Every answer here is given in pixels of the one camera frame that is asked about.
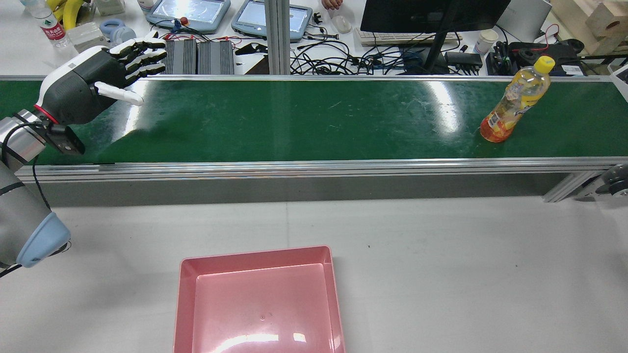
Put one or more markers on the yellow banana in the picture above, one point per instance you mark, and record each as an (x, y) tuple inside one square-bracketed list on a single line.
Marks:
[(71, 10)]

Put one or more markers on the pink plastic basket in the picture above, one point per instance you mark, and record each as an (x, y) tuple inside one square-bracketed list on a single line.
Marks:
[(260, 304)]

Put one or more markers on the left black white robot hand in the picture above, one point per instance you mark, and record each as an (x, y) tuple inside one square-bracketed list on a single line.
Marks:
[(73, 93)]

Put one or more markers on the orange juice bottle yellow cap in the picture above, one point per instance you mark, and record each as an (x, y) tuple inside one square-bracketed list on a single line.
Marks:
[(510, 105)]

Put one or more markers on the aluminium camera post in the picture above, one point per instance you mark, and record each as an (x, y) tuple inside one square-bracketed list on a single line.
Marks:
[(277, 37)]

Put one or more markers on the light wooden block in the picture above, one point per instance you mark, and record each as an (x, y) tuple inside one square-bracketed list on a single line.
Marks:
[(608, 22)]

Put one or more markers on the black computer monitor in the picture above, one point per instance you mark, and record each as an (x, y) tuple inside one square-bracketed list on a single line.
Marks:
[(431, 14)]

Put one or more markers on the green conveyor belt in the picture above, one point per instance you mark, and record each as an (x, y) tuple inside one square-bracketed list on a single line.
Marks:
[(314, 117)]

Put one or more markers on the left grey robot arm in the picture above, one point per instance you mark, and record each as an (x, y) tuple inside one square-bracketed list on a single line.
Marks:
[(19, 220)]

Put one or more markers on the black round part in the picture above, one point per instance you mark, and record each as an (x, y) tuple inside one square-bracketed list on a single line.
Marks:
[(574, 45)]

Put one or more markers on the silver laptop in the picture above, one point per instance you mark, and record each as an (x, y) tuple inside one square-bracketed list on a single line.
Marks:
[(527, 19)]

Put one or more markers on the small white box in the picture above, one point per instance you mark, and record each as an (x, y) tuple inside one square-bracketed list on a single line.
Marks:
[(109, 6)]

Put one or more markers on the black machine part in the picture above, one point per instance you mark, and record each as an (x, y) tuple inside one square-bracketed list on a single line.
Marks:
[(539, 59)]

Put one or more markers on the white paper cup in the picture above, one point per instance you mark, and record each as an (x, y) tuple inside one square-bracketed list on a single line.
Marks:
[(485, 41)]

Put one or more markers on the grey blue teach pendant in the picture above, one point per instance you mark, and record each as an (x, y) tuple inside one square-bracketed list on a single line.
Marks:
[(299, 19), (189, 12)]

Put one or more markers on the water bottle red label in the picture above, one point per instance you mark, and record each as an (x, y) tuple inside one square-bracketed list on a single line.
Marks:
[(51, 29)]

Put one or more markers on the clear water bottle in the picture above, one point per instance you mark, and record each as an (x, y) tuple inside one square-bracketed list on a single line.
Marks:
[(32, 5)]

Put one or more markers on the white keyboard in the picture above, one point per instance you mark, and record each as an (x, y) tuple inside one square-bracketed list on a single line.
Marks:
[(407, 37)]

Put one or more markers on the clear plastic box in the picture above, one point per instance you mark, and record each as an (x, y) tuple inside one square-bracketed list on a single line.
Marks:
[(86, 35)]

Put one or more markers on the black metal bracket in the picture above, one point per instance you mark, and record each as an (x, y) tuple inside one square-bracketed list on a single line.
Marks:
[(250, 48)]

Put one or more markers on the white computer mouse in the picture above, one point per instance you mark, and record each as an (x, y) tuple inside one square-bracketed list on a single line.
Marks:
[(342, 23)]

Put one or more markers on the bystander bare hand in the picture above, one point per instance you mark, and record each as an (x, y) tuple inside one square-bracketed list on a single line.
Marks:
[(332, 4)]

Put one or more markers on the light blue headphones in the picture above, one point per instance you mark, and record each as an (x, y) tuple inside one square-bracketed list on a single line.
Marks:
[(120, 32)]

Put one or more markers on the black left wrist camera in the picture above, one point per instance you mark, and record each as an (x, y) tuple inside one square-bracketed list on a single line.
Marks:
[(66, 139)]

